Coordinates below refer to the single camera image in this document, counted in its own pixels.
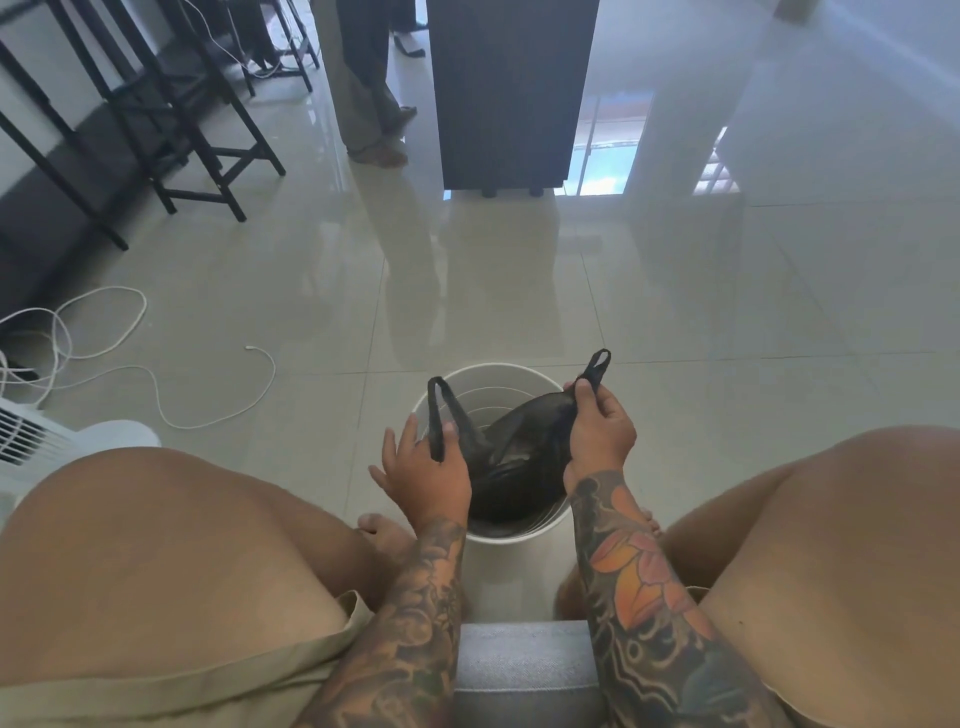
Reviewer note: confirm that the black plastic bag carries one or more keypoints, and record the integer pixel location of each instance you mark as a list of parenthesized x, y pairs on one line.
[(525, 450)]

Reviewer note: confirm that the person's right hand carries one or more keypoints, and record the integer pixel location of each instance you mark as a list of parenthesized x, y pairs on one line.
[(604, 439)]

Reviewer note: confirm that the black cabinet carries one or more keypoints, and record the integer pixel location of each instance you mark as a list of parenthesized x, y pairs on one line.
[(510, 90)]

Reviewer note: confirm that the person's leg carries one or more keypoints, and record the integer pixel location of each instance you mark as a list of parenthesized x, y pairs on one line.
[(825, 540), (165, 547)]

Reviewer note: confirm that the person's left forearm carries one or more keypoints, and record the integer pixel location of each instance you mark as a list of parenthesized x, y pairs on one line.
[(405, 622)]

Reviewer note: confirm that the beige shorts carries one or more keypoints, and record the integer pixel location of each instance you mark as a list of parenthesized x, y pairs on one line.
[(225, 690)]

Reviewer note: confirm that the black metal table frame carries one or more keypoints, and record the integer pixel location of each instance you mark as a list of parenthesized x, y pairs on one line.
[(60, 172)]

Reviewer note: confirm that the person's right leg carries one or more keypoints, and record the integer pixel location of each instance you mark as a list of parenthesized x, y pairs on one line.
[(825, 540)]

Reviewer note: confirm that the person's right thumb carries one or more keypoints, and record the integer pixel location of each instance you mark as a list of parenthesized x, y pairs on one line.
[(577, 397)]

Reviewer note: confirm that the black metal stool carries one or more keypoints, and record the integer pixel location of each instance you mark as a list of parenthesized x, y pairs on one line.
[(202, 127), (289, 45)]

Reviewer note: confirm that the white fan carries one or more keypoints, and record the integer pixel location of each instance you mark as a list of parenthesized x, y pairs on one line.
[(45, 442)]

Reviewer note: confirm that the person's right forearm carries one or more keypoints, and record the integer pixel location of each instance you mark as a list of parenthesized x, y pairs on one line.
[(645, 600)]

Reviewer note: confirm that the person's left middle finger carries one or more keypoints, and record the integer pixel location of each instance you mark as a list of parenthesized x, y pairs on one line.
[(388, 450)]

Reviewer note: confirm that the grey seat cushion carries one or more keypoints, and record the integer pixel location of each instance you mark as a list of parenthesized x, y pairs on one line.
[(525, 675)]

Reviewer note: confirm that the person's left hand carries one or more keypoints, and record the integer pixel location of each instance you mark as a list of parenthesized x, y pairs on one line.
[(420, 476)]

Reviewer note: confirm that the white plastic bucket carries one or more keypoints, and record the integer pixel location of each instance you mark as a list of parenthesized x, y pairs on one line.
[(480, 379)]

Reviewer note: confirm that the person's left leg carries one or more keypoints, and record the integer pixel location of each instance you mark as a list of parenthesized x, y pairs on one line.
[(165, 547)]

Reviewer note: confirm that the person's left thumb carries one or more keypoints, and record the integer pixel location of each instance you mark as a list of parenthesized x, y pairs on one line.
[(450, 439)]

